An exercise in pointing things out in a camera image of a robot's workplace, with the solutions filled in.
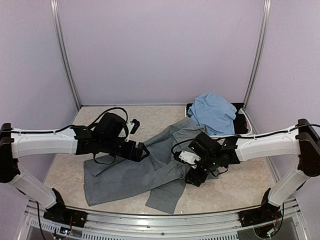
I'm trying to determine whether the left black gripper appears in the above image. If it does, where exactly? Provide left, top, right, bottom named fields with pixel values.
left=99, top=136, right=150, bottom=162

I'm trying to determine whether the grey long sleeve shirt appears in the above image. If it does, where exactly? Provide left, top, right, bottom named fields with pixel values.
left=83, top=117, right=207, bottom=214

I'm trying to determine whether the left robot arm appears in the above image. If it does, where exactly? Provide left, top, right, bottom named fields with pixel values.
left=0, top=111, right=150, bottom=223

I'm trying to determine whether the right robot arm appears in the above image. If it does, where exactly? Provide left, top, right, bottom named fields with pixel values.
left=177, top=118, right=320, bottom=222

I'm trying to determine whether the white plastic bin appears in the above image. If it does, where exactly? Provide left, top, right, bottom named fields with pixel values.
left=184, top=103, right=254, bottom=139

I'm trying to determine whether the light blue shirt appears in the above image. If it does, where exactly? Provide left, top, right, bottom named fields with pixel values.
left=188, top=93, right=236, bottom=136

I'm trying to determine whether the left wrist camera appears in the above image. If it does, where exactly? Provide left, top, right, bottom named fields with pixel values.
left=118, top=119, right=140, bottom=142

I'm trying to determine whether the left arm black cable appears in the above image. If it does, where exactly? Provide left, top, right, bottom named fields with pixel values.
left=0, top=106, right=130, bottom=166

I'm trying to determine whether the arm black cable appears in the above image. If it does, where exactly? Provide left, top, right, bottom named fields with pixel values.
left=0, top=106, right=130, bottom=166
left=170, top=119, right=313, bottom=178

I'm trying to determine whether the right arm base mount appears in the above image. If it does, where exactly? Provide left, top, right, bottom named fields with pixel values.
left=238, top=207, right=282, bottom=227

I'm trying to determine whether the front aluminium rail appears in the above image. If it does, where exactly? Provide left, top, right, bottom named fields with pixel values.
left=23, top=197, right=301, bottom=240

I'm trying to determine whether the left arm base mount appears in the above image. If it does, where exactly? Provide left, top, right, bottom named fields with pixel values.
left=43, top=207, right=88, bottom=228

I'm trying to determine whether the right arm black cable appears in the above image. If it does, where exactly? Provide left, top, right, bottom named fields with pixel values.
left=170, top=119, right=313, bottom=178

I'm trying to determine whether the left aluminium frame post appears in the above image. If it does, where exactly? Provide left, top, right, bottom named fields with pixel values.
left=50, top=0, right=82, bottom=111

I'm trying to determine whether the aluminium frame post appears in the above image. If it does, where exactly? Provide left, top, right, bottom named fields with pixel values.
left=243, top=0, right=272, bottom=110
left=50, top=0, right=82, bottom=111

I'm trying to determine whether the right aluminium frame post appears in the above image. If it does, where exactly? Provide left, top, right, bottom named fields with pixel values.
left=243, top=0, right=272, bottom=110

